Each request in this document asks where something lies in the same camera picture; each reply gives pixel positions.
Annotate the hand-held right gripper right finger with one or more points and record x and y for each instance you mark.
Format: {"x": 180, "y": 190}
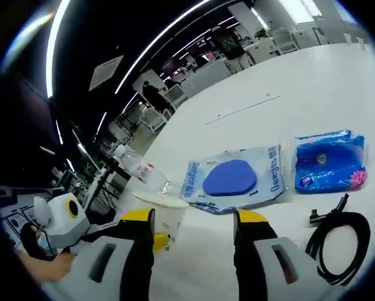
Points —
{"x": 250, "y": 251}

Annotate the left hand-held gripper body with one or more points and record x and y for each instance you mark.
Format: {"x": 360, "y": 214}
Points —
{"x": 65, "y": 219}

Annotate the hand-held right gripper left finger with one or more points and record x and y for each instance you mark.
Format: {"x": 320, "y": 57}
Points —
{"x": 135, "y": 251}

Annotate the white paper cup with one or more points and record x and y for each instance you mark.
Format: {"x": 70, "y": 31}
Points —
{"x": 168, "y": 213}

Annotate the clear plastic water bottle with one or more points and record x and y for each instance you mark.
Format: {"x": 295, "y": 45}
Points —
{"x": 143, "y": 171}

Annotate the pale blue wet wipes pack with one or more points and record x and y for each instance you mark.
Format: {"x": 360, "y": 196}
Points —
{"x": 231, "y": 178}

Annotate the blue tissue pack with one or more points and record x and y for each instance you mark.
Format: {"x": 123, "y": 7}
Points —
{"x": 328, "y": 163}

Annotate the black tripod stand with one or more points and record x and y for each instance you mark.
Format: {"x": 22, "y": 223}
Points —
{"x": 101, "y": 188}

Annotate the ceiling air vent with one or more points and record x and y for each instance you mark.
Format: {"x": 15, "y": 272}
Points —
{"x": 107, "y": 72}

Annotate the white mesh chair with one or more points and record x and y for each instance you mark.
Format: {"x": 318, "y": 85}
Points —
{"x": 284, "y": 42}

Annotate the green potted plant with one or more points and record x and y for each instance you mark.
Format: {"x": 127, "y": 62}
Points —
{"x": 261, "y": 33}

